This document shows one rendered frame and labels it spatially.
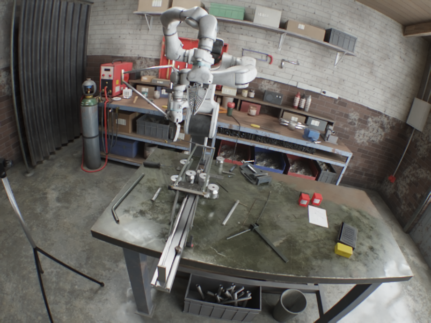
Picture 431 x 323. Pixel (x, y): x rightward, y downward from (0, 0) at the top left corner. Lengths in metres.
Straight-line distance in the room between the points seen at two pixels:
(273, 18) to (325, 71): 1.01
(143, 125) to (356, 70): 2.90
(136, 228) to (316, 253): 0.74
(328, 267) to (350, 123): 2.75
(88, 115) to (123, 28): 1.45
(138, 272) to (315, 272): 0.79
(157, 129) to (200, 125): 1.19
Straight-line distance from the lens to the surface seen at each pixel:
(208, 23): 0.91
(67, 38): 3.44
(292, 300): 1.78
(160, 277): 0.70
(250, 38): 3.00
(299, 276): 0.89
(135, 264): 1.08
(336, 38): 2.94
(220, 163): 1.32
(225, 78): 1.06
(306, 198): 1.21
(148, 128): 2.62
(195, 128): 1.46
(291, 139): 2.41
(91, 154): 2.85
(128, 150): 2.87
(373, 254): 1.22
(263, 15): 2.79
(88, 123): 2.70
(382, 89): 3.64
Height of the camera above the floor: 1.54
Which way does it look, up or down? 28 degrees down
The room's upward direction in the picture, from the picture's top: 11 degrees clockwise
